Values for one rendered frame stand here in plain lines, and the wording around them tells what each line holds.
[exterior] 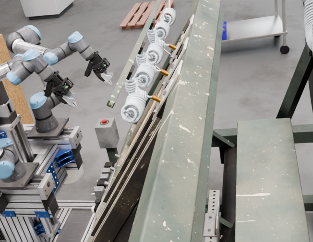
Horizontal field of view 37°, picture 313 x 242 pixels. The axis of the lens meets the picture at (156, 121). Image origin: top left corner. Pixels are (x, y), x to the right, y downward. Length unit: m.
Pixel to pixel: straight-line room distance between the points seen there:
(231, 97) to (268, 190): 4.06
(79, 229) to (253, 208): 2.55
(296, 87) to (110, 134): 1.65
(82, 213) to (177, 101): 2.49
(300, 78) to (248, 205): 0.87
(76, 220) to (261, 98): 2.47
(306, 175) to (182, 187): 3.04
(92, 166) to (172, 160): 3.43
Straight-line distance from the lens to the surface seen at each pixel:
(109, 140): 3.23
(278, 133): 1.30
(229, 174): 2.89
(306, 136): 3.13
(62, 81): 2.32
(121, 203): 1.78
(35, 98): 3.04
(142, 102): 1.42
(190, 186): 1.02
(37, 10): 9.15
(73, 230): 3.53
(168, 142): 1.09
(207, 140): 1.57
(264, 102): 4.99
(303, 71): 1.84
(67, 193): 4.24
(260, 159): 1.21
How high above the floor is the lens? 2.53
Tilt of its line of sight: 31 degrees down
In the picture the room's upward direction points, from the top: 11 degrees counter-clockwise
